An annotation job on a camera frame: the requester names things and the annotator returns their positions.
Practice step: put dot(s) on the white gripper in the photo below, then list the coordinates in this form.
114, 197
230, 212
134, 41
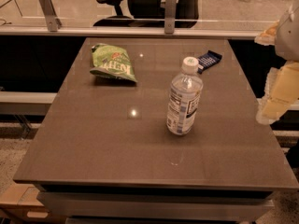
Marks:
290, 37

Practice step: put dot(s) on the dark blue rxbar wrapper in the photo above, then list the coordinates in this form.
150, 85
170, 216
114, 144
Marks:
207, 60

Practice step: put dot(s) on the clear plastic water bottle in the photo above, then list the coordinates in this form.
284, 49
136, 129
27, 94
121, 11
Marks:
184, 96

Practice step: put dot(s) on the black office chair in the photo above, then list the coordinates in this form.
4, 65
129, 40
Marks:
150, 13

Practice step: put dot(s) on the green chip bag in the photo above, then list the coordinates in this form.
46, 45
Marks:
111, 62

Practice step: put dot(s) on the cardboard box on floor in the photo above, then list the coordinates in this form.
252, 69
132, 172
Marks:
19, 203

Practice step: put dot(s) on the grey metal bracket middle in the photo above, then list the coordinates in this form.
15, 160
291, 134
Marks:
170, 16

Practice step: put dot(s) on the grey metal bracket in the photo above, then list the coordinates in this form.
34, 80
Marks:
52, 21
170, 16

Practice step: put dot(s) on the grey metal bracket left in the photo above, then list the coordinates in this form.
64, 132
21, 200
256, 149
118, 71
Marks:
52, 21

